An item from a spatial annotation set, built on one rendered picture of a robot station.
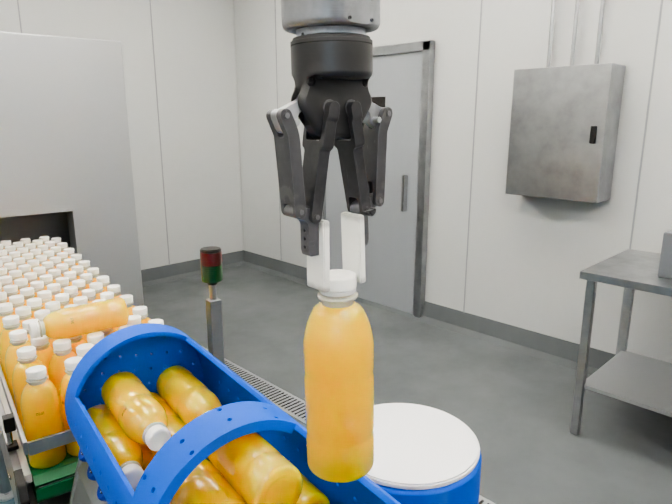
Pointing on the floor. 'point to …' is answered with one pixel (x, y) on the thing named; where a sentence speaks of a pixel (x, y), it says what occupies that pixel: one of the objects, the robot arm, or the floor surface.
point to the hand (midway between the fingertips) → (335, 252)
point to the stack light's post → (215, 328)
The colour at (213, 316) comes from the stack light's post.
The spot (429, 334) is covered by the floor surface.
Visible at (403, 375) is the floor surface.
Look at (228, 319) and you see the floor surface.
